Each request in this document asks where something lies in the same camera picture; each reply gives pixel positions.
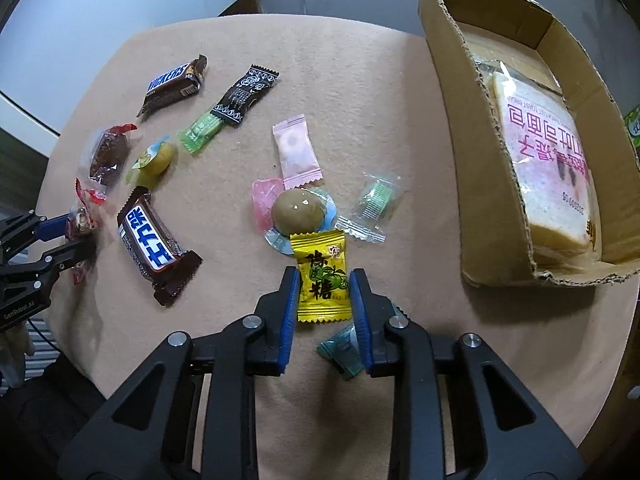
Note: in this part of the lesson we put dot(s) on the pink snack packet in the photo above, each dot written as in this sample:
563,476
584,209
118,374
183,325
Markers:
296,152

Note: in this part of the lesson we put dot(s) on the red nut snack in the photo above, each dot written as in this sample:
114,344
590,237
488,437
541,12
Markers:
82,217

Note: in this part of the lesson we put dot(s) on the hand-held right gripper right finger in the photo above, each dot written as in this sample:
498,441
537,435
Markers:
361,322

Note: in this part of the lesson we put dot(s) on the large brown chocolate bar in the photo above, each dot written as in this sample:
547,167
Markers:
152,247

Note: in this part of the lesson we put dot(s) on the sliced toast bread package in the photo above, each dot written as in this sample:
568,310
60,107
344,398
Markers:
547,160

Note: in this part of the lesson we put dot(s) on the cardboard box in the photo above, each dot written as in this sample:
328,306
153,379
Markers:
505,160

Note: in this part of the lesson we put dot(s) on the clear plastic wrapped candy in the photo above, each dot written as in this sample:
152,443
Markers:
361,230

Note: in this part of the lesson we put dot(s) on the black candy wrapper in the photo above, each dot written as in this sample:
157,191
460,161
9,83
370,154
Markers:
245,92

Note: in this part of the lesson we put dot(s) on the yellow-green jelly cup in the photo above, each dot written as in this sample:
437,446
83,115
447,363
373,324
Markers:
154,159

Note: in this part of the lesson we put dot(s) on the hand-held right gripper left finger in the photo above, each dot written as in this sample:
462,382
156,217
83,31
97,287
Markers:
289,312

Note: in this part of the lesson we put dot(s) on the yellow candy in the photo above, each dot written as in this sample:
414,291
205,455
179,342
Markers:
320,280

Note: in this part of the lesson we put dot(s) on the small brown chocolate bar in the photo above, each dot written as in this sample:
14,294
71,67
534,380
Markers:
172,85

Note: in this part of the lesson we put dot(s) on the clear green candy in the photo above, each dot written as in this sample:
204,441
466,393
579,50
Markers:
378,197

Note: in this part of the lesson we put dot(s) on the person's left hand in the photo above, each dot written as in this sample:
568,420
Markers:
14,347

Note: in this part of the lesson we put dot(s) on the brown jelly cup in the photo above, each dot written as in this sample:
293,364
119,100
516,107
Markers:
298,210

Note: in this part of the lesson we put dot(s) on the pink wrapped candy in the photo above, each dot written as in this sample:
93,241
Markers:
264,197

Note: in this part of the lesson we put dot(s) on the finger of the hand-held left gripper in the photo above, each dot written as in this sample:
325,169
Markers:
50,227
65,256

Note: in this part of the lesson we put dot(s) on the teal wrapped candy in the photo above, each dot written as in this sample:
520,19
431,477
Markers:
342,352

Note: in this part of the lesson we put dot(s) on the red dark snack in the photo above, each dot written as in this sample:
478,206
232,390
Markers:
107,152

